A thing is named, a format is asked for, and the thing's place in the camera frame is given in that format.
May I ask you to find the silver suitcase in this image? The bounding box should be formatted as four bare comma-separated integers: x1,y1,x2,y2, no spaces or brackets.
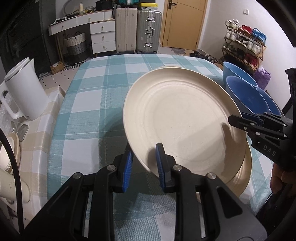
136,9,162,53

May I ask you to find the small floor cardboard box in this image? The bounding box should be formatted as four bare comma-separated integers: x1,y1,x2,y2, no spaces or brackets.
50,61,64,75

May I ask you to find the blue bowl front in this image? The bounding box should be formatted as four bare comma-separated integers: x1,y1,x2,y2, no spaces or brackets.
226,76,271,114

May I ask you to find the white drawer desk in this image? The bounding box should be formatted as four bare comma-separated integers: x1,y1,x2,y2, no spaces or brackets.
49,9,116,54

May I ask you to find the beige checked side cloth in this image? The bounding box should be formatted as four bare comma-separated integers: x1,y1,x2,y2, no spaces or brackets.
19,87,65,220

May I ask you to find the blue bowl back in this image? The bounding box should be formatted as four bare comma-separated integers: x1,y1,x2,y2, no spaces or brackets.
223,61,258,89

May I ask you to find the small cream bowls stack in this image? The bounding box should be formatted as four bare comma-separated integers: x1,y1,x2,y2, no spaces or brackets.
0,133,22,175

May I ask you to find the blue bowl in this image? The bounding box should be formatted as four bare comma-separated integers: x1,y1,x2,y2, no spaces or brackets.
223,61,258,89
226,76,271,114
256,87,281,115

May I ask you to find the teal plaid tablecloth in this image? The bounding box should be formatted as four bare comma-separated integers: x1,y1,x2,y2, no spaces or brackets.
47,54,273,240

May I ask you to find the purple bag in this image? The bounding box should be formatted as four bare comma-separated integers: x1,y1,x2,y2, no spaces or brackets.
253,66,271,90

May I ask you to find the woven laundry basket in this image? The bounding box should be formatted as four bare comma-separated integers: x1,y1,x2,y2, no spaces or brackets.
65,32,88,63

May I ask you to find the white electric kettle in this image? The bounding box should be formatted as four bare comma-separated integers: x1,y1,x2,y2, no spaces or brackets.
1,57,49,121

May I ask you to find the wooden shoe rack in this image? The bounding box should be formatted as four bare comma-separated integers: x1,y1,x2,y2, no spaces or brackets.
221,19,267,72

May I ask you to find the cream plate front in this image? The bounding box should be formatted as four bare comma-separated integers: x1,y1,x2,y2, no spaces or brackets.
226,143,252,197

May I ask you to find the wooden door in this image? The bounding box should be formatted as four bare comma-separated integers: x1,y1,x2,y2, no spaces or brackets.
161,0,208,51

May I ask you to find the black cable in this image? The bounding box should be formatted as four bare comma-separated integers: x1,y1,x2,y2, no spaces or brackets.
0,128,25,230

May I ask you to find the right hand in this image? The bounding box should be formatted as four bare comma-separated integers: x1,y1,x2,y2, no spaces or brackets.
270,163,296,195

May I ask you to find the cream thermos bottle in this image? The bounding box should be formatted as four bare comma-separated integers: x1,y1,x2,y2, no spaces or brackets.
0,169,31,203

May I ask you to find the cream plate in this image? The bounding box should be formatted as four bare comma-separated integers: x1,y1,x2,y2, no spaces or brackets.
226,143,252,197
123,67,247,183

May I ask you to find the beige suitcase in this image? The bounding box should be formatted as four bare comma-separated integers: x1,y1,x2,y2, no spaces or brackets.
115,8,137,52

